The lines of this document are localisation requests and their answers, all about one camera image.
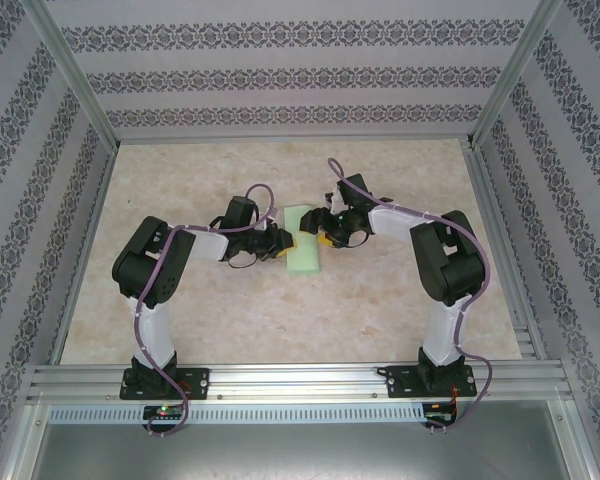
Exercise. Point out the light green cloth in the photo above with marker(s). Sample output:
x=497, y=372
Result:
x=302, y=257

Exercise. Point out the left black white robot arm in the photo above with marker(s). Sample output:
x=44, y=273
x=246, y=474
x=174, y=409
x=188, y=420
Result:
x=150, y=260

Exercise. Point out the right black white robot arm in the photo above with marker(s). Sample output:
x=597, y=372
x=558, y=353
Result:
x=445, y=260

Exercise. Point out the grey sheet metal tray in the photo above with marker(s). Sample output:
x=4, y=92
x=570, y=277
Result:
x=300, y=450

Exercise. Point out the circuit board with green light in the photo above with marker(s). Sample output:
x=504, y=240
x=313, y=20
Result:
x=162, y=412

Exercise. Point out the small circuit board with pins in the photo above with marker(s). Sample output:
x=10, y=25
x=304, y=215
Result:
x=437, y=414

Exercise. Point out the rear aluminium table edge rail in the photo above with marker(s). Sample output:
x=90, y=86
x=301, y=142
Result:
x=290, y=137

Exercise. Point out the aluminium table edge rail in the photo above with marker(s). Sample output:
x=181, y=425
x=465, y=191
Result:
x=502, y=250
x=290, y=137
x=81, y=260

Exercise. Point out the aluminium mounting rail beam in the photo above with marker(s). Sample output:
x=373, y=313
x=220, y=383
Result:
x=300, y=380

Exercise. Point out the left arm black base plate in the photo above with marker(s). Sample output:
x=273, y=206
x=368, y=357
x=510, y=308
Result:
x=200, y=382

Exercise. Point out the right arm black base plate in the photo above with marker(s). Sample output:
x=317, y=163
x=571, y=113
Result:
x=397, y=382

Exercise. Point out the right aluminium table edge rail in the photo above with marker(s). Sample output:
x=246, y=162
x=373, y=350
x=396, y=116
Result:
x=502, y=250

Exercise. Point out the left aluminium table edge rail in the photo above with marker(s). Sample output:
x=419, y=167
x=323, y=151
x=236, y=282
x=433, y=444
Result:
x=81, y=260

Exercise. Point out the right aluminium frame post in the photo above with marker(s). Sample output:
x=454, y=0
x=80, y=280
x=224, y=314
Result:
x=515, y=75

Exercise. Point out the aluminium frame post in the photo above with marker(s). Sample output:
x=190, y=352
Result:
x=515, y=75
x=70, y=75

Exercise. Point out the left aluminium frame post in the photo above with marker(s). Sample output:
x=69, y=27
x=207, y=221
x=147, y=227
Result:
x=70, y=75

